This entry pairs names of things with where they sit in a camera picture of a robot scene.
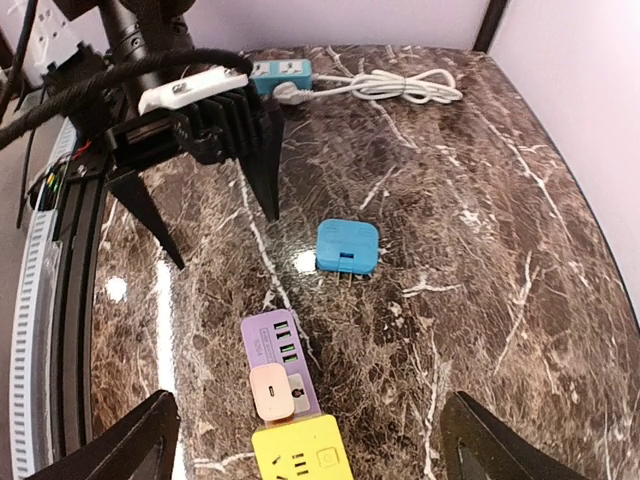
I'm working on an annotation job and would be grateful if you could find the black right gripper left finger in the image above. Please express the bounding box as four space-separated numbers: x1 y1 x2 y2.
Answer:
31 390 180 479

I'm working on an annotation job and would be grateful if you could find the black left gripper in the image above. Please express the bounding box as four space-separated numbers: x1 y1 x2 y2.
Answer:
107 87 285 269

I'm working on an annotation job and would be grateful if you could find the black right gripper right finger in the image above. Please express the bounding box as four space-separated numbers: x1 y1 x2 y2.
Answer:
440 391 583 479

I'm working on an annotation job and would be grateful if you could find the pink charger plug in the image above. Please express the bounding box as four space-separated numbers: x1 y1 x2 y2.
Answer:
249 363 295 422

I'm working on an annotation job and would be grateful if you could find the purple power strip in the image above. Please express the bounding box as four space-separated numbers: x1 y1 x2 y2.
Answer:
241 309 321 418

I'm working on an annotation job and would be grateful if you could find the yellow cube socket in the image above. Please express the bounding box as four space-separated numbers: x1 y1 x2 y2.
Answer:
252 414 354 480

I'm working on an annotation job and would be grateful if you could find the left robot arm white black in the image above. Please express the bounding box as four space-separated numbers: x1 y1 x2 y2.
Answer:
1 1 284 266

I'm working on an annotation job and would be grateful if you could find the teal power strip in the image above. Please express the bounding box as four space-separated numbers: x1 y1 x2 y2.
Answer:
251 59 312 95

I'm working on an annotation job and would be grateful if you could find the blue flat adapter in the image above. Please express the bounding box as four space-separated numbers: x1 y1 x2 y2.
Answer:
316 218 380 278

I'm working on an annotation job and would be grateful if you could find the white slotted cable duct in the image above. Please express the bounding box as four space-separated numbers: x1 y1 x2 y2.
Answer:
9 120 76 479

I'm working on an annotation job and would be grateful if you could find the white teal strip cord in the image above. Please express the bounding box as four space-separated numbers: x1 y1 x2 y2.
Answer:
272 68 465 107

